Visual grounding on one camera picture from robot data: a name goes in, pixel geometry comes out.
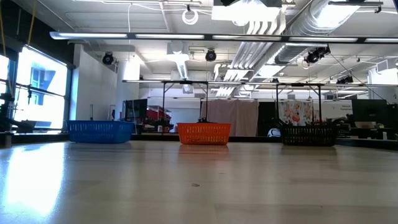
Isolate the blue plastic basket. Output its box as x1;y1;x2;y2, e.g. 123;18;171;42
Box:
66;120;136;144

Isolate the orange plastic basket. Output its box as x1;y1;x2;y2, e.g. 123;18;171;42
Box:
177;122;232;146

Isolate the pink curtain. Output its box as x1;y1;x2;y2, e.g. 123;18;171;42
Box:
200;98;259;137

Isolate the black computer monitor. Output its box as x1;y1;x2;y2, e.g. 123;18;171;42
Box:
124;98;149;121
351;98;388;124

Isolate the long ceiling light strip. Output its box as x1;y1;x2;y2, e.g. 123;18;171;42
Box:
49;30;398;44

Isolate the floral curtain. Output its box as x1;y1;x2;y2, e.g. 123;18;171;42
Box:
278;100;314;127

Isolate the black plastic basket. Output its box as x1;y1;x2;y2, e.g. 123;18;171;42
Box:
281;124;339;147

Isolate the large glass window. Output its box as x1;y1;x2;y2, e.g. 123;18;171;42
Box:
0;45;68;131

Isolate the black stand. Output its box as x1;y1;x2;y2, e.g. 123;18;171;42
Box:
0;76;35;134

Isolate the black metal rack frame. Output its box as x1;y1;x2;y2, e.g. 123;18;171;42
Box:
275;82;326;125
161;80;209;124

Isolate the white ceiling air duct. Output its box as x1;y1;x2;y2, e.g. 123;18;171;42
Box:
167;40;191;94

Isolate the black metal table frame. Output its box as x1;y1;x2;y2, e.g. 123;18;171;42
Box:
0;130;398;151

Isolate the white ring light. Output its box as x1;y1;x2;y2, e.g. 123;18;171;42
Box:
182;8;200;26

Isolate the silver ceiling air duct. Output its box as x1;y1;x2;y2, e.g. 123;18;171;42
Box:
273;0;361;65

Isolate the yellow cord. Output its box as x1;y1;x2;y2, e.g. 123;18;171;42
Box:
0;0;37;47

